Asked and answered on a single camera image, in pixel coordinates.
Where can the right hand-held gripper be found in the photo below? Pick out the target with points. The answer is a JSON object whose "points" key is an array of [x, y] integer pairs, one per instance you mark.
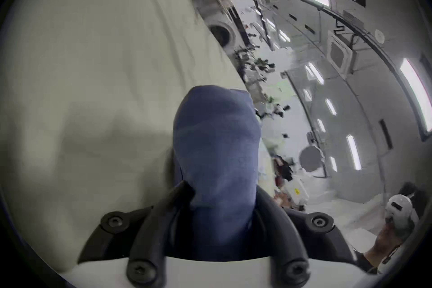
{"points": [[400, 210]]}

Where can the dark blue garment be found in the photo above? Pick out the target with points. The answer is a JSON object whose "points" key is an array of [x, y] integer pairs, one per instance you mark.
{"points": [[216, 158]]}

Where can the white washing machine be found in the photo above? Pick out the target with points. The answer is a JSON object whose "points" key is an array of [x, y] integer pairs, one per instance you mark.
{"points": [[221, 33]]}

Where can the person's right hand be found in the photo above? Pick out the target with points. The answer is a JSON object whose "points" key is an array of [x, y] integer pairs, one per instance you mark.
{"points": [[384, 244]]}

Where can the person's right forearm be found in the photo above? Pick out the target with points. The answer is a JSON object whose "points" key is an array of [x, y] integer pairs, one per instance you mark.
{"points": [[366, 263]]}

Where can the bed with pale green sheet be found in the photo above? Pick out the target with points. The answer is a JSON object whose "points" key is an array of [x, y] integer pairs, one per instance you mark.
{"points": [[101, 60]]}

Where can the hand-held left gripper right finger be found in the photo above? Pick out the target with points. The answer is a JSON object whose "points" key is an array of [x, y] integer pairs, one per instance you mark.
{"points": [[287, 236]]}

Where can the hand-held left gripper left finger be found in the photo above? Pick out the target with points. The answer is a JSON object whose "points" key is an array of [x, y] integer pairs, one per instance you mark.
{"points": [[152, 232]]}

